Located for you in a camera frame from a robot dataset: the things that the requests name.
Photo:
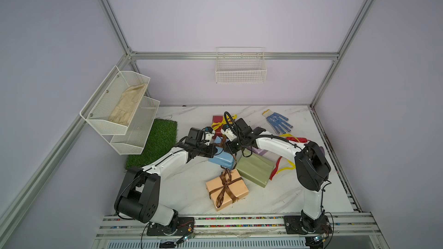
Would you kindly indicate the purple gift box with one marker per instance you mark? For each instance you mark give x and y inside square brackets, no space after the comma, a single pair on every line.
[260,152]

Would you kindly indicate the white mesh shelf basket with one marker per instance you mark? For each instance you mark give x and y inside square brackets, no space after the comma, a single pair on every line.
[133,142]
[99,111]

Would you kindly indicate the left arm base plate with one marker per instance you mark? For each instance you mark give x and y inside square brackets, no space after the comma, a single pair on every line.
[178,226]

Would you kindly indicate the lower white mesh shelf basket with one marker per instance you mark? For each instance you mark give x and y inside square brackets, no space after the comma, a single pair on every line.
[133,142]

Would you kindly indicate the aluminium front rail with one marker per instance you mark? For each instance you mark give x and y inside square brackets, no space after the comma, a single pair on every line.
[255,231]

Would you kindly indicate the green gift box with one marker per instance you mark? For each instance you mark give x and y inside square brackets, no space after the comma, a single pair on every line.
[256,169]

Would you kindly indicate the white wire wall basket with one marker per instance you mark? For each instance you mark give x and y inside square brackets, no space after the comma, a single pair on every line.
[240,65]

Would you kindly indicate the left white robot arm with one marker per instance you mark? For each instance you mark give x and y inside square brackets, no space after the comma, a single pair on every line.
[138,197]

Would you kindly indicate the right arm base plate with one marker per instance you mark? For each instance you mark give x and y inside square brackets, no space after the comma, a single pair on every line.
[303,224]

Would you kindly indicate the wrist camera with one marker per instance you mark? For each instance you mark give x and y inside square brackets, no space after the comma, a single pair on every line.
[209,135]
[228,133]

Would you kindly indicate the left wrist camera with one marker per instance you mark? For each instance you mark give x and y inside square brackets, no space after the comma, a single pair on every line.
[209,135]

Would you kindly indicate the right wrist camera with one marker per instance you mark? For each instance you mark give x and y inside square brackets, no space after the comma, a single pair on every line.
[228,133]

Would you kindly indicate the blue gift box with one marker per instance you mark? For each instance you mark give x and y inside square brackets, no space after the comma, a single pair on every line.
[221,157]

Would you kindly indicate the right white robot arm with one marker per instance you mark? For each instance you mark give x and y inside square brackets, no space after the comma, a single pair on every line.
[312,167]

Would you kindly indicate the brown ribbon on orange box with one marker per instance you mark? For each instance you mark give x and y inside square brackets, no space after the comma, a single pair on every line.
[227,179]

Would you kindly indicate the upper white mesh shelf basket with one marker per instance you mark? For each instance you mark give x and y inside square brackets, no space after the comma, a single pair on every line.
[99,111]

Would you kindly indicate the beige cloth in basket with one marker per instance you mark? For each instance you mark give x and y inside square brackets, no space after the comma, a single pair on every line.
[126,107]

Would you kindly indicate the yellow ribbon on red box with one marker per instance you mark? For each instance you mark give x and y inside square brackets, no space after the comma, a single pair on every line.
[223,121]

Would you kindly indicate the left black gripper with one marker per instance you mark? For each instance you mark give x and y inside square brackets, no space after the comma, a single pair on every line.
[212,150]

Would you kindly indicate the blue dotted work glove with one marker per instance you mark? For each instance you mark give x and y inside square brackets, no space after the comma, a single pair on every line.
[278,122]

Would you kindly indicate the orange gift box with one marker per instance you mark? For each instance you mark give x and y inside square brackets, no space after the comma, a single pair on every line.
[239,189]

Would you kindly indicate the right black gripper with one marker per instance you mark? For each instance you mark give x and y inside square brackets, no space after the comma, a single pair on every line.
[229,145]

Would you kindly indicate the yellow ribbon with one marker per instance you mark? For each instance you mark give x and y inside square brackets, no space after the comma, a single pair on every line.
[223,121]
[291,166]

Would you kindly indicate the green artificial grass mat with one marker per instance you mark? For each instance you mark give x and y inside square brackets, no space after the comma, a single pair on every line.
[162,137]

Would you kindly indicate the brown ribbon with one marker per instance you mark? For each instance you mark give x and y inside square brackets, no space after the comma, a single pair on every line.
[227,179]
[223,141]

